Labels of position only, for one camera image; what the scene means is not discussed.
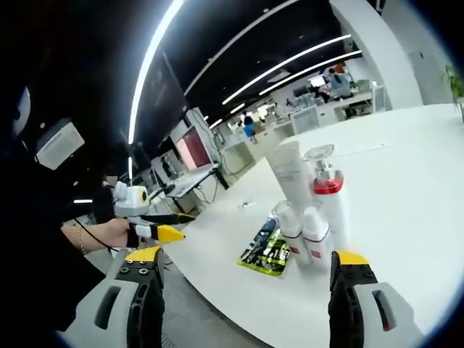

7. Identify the small white skincare bottle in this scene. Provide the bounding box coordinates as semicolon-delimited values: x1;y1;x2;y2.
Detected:
301;202;333;269
270;201;305;264

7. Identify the person's black clothing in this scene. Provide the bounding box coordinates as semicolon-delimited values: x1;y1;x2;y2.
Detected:
0;137;102;348

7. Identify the tall red-collared skincare bottle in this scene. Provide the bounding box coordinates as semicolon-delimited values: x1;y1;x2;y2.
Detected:
302;144;351;251

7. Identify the person's left hand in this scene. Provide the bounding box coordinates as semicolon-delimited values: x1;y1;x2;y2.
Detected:
103;217;138;251

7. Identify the long ceiling light strip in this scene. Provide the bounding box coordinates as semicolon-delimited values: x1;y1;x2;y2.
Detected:
127;0;186;144

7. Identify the potted green plant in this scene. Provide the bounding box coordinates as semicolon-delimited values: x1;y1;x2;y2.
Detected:
444;64;464;123

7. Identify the white skincare tube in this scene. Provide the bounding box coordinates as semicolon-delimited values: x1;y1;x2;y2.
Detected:
266;140;312;211

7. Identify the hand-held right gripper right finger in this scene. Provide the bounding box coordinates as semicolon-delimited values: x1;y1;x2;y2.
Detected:
328;249;425;348

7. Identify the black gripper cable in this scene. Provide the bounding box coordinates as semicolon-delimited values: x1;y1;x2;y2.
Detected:
74;217;120;253

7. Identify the white ceiling air conditioner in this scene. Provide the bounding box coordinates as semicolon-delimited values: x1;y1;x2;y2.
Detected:
35;122;86;171

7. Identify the green black snack packet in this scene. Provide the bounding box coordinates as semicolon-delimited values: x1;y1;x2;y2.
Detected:
237;217;293;278

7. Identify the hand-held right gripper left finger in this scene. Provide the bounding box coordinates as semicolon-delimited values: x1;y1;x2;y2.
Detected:
65;243;166;348

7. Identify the white chest-worn device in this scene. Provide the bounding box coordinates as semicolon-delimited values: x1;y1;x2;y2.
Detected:
12;85;32;137

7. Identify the white square pillar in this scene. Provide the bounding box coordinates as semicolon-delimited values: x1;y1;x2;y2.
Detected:
328;0;423;109

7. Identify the curved ceiling light strip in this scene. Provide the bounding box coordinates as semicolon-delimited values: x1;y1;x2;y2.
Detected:
221;33;352;106
259;49;363;96

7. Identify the red screen monitor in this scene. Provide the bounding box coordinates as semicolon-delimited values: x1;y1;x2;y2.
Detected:
173;125;215;171

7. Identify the white mesh office chair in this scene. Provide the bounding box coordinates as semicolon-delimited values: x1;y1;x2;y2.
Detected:
104;248;276;348

